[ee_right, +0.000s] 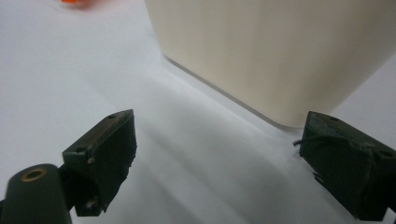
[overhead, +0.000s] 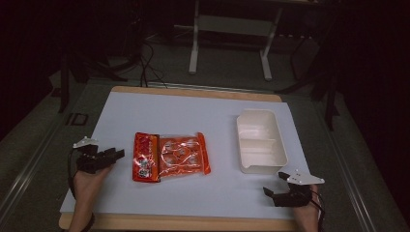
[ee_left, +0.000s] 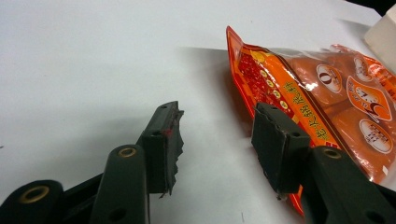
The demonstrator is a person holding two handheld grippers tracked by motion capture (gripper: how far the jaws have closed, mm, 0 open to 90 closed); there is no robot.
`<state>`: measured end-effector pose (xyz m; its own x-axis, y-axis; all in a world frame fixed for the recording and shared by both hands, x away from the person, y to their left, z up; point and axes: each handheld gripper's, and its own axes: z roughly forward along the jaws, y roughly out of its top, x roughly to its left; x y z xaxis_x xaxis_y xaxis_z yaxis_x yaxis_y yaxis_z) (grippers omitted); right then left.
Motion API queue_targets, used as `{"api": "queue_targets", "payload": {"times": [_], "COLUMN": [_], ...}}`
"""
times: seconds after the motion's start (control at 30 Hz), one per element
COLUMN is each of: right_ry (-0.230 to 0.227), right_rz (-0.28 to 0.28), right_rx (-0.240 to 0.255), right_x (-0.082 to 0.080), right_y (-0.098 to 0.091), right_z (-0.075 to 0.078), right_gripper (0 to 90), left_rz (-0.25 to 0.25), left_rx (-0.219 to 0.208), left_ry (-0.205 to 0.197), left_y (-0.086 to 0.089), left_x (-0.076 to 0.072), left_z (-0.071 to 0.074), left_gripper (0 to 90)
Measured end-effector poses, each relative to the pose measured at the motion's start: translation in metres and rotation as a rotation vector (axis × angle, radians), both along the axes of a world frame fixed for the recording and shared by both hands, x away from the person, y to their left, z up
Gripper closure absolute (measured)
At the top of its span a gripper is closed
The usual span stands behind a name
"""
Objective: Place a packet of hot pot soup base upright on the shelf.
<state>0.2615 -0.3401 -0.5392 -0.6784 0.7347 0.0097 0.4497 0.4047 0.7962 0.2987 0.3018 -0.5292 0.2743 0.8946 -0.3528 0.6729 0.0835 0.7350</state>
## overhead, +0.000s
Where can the white metal desk frame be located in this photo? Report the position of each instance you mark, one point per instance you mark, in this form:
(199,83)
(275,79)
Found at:
(232,25)

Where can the white table mat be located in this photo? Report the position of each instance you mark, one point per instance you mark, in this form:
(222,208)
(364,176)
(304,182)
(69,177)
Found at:
(199,116)

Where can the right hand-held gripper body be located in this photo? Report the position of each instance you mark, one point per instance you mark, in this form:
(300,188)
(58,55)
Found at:
(295,196)

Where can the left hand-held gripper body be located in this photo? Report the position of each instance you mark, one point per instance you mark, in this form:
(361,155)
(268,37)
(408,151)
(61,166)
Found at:
(88,159)

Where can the black metal stand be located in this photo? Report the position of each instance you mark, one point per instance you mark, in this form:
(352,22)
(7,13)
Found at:
(329,96)

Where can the orange-red snack packet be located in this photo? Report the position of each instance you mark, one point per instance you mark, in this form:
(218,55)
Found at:
(146,157)

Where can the person's right hand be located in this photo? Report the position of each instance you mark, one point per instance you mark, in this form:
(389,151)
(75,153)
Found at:
(307,217)

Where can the metal floor rail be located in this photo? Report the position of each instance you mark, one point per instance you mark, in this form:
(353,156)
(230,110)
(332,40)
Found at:
(343,174)
(30,161)

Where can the person's left hand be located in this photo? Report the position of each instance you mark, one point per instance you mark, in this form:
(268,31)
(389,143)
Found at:
(86,188)

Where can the white plastic container box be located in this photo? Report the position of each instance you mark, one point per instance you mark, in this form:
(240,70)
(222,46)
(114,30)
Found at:
(260,141)

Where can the clear orange plastic snack bag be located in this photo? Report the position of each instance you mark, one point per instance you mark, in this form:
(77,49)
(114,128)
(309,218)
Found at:
(183,155)

